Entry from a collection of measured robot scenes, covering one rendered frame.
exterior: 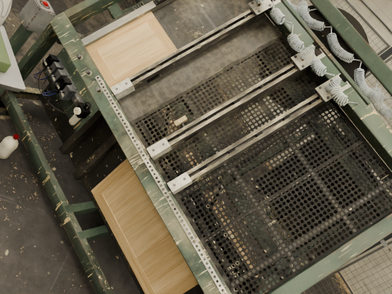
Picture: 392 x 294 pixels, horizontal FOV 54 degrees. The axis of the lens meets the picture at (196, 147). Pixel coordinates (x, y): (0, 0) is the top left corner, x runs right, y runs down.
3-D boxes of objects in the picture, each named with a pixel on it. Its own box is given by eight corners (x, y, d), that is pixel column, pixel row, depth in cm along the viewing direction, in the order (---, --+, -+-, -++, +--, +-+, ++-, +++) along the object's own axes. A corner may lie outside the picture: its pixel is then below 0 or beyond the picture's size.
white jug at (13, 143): (-9, 147, 255) (6, 129, 247) (4, 147, 264) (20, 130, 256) (-4, 160, 252) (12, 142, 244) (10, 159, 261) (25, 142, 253)
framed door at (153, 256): (93, 190, 265) (90, 190, 263) (144, 143, 243) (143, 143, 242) (156, 310, 240) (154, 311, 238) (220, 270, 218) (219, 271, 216)
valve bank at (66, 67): (24, 68, 238) (46, 41, 229) (44, 72, 251) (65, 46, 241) (58, 132, 224) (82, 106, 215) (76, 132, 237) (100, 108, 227)
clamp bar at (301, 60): (146, 149, 223) (138, 136, 200) (312, 51, 235) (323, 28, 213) (155, 163, 221) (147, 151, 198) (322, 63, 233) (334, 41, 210)
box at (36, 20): (16, 16, 233) (32, -6, 226) (32, 21, 244) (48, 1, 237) (24, 30, 230) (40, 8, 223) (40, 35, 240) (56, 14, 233)
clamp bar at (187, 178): (166, 182, 217) (160, 173, 194) (336, 80, 229) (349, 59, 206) (175, 198, 214) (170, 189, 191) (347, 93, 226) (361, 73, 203)
